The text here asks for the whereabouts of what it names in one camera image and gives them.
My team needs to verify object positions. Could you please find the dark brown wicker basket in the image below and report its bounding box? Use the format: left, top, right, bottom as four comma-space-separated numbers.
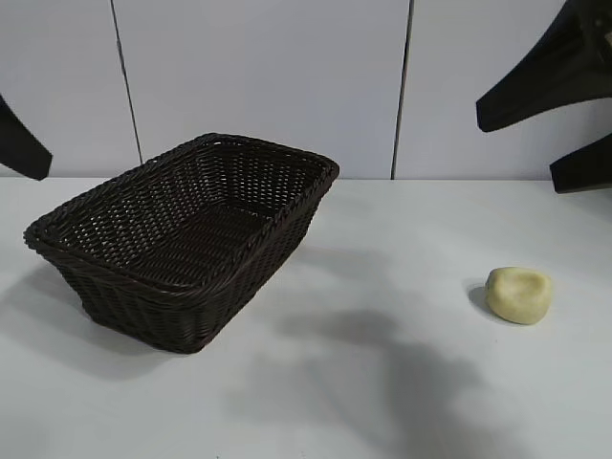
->
23, 133, 340, 355

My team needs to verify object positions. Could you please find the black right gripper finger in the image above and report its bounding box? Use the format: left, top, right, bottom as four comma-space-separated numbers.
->
549, 142, 612, 195
475, 0, 612, 135

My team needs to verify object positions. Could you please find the pale yellow egg yolk pastry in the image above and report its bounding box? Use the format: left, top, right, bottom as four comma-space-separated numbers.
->
485, 266, 555, 327

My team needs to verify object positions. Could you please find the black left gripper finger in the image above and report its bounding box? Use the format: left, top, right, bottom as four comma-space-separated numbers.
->
0, 93, 53, 182

